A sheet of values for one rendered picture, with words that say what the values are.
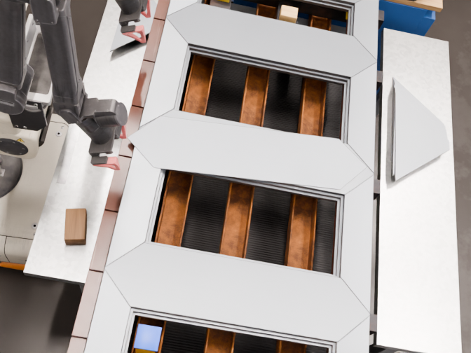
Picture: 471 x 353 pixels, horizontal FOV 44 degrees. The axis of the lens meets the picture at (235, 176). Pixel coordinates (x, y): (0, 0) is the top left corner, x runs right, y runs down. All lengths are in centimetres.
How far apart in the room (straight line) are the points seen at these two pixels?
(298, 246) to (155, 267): 50
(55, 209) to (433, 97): 138
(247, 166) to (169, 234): 32
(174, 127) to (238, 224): 37
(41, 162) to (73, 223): 65
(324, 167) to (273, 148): 17
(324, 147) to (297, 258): 36
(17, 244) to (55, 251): 47
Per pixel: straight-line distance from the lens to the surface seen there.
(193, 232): 199
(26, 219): 232
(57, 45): 122
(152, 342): 154
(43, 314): 249
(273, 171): 178
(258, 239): 201
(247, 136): 182
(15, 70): 133
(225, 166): 176
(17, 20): 120
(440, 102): 227
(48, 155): 242
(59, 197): 190
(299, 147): 184
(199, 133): 181
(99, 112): 141
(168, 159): 175
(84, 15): 318
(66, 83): 132
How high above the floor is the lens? 241
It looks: 63 degrees down
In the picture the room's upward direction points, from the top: 20 degrees clockwise
